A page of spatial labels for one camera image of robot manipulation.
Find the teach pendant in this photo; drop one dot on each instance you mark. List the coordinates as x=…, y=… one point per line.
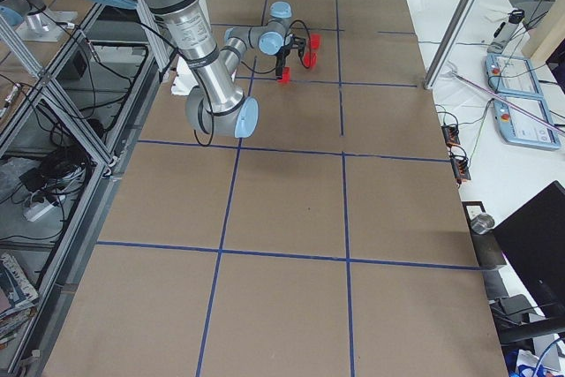
x=518, y=129
x=511, y=75

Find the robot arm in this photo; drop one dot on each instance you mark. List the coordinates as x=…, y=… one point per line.
x=273, y=39
x=218, y=105

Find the white power strip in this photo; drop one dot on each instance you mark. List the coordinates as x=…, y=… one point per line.
x=38, y=209

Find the black monitor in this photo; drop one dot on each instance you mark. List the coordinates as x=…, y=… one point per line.
x=532, y=240

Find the metal cup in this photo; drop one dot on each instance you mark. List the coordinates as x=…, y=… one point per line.
x=482, y=223

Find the aluminium frame post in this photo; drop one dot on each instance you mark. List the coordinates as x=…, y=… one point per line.
x=448, y=42

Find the teach pendant lower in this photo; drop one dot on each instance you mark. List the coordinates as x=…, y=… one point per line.
x=518, y=129

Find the red cube block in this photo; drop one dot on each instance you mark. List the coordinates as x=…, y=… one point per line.
x=309, y=60
x=284, y=78
x=314, y=41

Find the teach pendant upper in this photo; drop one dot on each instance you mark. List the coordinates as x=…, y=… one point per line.
x=511, y=75

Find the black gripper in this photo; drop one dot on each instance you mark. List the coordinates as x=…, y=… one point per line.
x=282, y=58

